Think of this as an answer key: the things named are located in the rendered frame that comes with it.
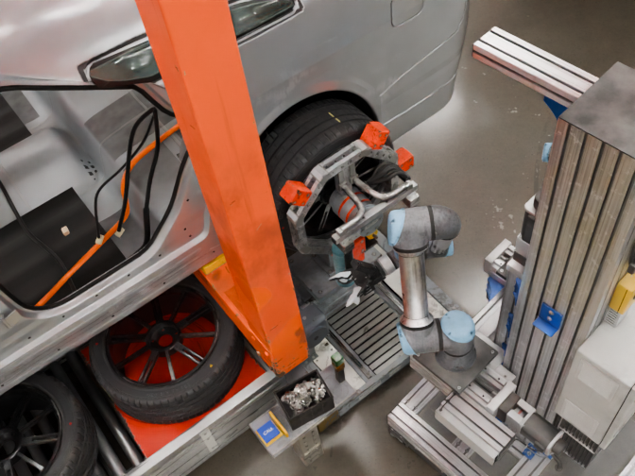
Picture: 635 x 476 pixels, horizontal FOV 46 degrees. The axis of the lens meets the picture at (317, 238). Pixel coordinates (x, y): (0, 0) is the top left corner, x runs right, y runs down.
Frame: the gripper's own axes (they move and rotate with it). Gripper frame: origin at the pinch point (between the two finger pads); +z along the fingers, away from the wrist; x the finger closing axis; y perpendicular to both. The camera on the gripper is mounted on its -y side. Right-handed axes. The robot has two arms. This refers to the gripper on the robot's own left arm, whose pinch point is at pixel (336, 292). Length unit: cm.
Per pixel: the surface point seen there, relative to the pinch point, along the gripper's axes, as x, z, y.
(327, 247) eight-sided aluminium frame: 35.8, -7.5, 17.4
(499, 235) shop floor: 49, -92, 101
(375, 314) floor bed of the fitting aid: 35, -12, 80
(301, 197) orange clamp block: 29.3, -8.1, -24.6
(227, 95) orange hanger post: -18, -1, -120
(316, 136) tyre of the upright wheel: 46, -26, -33
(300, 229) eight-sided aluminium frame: 30.8, -1.1, -7.7
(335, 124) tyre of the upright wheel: 48, -36, -31
